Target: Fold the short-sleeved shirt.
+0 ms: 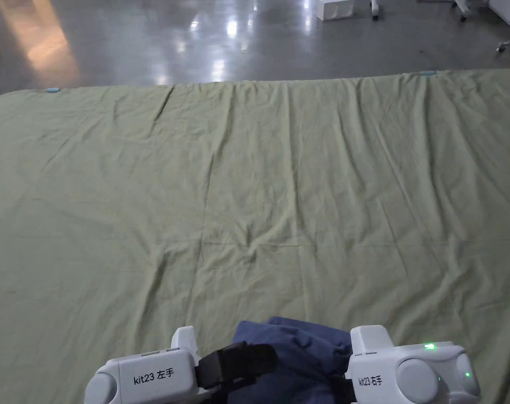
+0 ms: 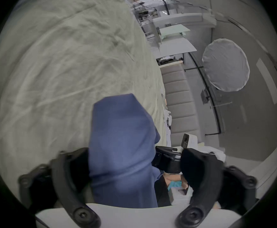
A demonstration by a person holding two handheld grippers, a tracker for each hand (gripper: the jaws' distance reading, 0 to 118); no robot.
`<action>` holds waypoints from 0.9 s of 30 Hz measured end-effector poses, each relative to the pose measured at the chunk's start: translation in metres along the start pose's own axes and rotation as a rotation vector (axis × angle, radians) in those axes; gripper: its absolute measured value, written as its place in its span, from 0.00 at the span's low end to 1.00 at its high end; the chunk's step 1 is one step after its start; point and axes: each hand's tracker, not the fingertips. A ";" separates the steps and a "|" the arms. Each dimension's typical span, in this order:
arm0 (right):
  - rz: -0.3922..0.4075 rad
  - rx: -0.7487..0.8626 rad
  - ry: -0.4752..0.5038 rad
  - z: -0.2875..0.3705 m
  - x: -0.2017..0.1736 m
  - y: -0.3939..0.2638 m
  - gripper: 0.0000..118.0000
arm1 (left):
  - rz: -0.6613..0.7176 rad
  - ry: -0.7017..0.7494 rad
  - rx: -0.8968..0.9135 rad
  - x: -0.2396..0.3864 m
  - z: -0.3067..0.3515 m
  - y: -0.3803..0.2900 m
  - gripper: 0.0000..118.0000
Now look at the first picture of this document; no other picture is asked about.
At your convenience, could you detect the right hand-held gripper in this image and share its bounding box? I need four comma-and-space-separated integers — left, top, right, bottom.
330, 325, 481, 404

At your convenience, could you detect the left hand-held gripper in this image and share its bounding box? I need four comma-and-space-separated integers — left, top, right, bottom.
84, 326, 279, 404

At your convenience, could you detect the dark blue garment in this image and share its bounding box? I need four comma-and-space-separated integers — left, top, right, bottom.
226, 316, 357, 404

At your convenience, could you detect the bed with pale green sheet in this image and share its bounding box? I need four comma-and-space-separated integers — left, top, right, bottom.
0, 69, 510, 404

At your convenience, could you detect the white carton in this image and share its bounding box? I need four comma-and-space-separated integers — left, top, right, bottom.
316, 0, 357, 22

